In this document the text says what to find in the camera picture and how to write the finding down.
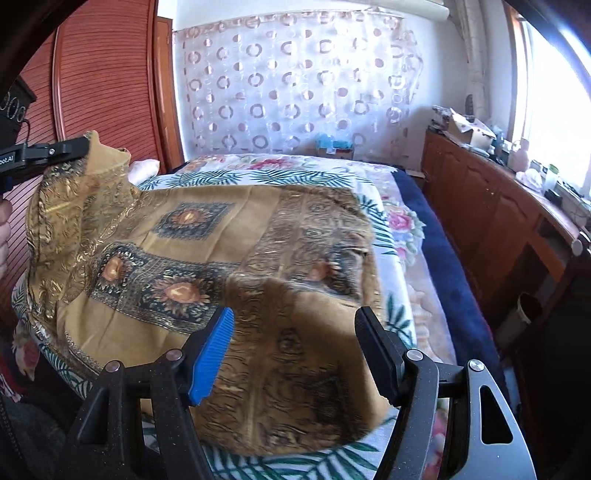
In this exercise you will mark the brown wooden sideboard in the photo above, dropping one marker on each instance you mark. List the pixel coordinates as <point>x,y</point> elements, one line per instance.
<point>508,238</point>

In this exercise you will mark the person's left hand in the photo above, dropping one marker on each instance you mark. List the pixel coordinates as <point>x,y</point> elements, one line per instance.
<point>5,230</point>

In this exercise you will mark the dark blue blanket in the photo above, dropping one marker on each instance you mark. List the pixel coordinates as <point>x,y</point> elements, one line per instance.
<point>470,332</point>

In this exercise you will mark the white circle-patterned curtain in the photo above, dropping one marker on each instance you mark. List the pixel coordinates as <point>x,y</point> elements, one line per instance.
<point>287,82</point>

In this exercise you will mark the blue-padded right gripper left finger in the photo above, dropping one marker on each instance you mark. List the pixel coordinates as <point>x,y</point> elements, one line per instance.
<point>135,421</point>

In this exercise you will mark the floral palm-leaf bedsheet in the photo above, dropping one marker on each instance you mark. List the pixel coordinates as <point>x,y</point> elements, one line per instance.
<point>398,234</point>

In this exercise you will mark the mustard patterned scarf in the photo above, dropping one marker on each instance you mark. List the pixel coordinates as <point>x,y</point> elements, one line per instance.
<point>121,273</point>

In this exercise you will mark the white pillow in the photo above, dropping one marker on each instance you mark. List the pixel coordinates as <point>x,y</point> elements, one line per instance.
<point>142,170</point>

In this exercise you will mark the red wooden headboard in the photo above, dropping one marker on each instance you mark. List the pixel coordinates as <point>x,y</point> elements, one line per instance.
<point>108,68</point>

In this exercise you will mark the blue tissue box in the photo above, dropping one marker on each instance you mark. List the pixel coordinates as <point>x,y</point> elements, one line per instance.
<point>329,147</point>

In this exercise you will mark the pink bottle on sideboard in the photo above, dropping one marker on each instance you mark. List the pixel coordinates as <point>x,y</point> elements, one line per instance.
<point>520,158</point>

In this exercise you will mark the cardboard box on sideboard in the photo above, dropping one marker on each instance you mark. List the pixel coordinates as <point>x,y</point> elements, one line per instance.
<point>474,134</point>

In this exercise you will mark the white air conditioner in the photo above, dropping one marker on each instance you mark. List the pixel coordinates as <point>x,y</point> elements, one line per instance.
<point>435,11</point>

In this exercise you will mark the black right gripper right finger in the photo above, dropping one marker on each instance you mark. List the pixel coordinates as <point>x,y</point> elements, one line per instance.
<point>483,438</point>

